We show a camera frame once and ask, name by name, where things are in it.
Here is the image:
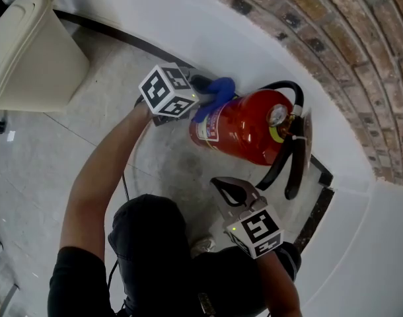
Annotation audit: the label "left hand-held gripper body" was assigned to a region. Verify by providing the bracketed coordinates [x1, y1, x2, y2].
[137, 62, 200, 118]

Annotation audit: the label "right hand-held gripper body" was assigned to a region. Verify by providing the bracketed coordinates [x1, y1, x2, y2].
[225, 195, 285, 260]

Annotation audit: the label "blue cloth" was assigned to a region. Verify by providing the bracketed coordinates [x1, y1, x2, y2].
[191, 77, 236, 124]

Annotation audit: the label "red fire extinguisher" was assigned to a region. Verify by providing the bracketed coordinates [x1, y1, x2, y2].
[188, 80, 313, 201]

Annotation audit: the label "red tag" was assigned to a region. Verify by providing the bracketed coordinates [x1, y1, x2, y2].
[300, 106, 314, 180]

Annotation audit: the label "person's right forearm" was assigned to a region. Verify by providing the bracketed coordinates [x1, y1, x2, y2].
[254, 248, 303, 317]

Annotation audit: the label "person's left forearm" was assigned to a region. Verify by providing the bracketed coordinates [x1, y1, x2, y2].
[59, 102, 156, 254]

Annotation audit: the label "black baseboard strip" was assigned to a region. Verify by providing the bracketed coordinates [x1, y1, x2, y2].
[52, 10, 336, 254]

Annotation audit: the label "person's black trousers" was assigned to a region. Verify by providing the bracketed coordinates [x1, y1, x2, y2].
[107, 193, 303, 317]

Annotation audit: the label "cream trash bin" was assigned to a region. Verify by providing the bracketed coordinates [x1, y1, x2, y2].
[0, 0, 91, 114]

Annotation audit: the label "person's black shirt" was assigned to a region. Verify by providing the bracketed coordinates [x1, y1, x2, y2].
[47, 245, 118, 317]

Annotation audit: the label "beaded pendant strap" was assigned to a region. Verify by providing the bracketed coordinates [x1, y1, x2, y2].
[197, 291, 217, 317]

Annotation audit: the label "black cable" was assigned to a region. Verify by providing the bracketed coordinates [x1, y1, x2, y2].
[106, 172, 130, 292]

